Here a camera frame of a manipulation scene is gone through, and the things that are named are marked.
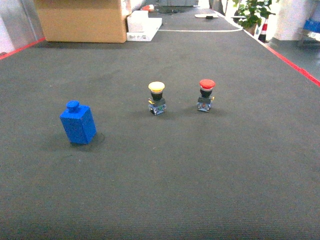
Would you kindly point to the blue block part with knob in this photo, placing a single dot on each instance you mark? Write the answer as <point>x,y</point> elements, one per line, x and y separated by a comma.
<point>78,123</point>

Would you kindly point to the yellow mushroom push button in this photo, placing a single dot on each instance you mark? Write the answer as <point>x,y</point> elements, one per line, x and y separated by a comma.
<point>156,104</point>

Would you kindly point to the red mushroom push button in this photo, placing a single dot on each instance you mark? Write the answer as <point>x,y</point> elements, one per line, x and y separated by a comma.
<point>204,102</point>

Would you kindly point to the white cardboard box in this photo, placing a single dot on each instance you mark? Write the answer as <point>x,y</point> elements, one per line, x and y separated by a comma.
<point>141,27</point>

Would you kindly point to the flat white black device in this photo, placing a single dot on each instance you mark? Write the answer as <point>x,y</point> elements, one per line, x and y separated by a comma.
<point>209,16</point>

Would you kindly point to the traffic cone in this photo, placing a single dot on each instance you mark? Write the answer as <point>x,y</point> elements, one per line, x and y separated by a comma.
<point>263,34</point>

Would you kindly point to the large cardboard box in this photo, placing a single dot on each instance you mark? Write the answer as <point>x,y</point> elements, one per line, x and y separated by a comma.
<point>84,21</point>

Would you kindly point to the green potted plant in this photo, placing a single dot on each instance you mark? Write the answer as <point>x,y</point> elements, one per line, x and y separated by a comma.
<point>251,12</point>

